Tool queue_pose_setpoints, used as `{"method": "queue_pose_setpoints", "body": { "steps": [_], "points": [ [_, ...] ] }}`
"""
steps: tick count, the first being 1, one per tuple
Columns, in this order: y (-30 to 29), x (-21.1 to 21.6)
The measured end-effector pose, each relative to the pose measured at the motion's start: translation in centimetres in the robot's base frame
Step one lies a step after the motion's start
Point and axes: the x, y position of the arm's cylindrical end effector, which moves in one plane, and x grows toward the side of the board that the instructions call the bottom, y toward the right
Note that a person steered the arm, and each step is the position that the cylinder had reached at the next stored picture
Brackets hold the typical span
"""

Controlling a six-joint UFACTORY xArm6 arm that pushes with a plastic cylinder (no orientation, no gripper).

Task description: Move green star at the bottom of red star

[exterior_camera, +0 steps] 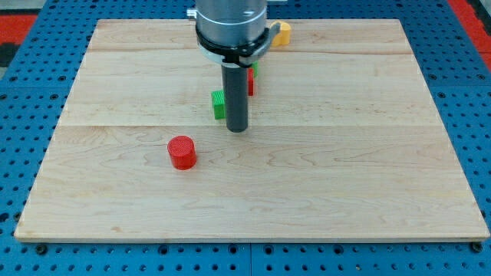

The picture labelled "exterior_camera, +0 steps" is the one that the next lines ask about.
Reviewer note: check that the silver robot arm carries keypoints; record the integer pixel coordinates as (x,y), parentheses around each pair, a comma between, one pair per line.
(234,33)

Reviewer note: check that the red star block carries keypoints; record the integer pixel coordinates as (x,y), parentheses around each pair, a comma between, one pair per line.
(250,81)

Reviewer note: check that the green star block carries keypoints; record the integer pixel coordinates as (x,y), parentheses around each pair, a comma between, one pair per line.
(255,68)

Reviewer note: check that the green cube block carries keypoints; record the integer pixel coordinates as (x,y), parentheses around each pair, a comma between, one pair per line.
(218,103)

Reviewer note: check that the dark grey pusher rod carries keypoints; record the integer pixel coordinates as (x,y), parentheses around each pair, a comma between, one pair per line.
(235,87)

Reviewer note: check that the red cylinder block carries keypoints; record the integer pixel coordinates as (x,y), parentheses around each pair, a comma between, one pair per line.
(182,152)

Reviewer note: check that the wooden board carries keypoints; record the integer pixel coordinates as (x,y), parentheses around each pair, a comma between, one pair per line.
(344,144)

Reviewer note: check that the yellow block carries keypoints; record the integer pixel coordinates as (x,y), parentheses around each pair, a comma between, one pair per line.
(282,38)

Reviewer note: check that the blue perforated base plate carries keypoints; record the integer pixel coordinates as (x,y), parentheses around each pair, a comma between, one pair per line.
(38,80)

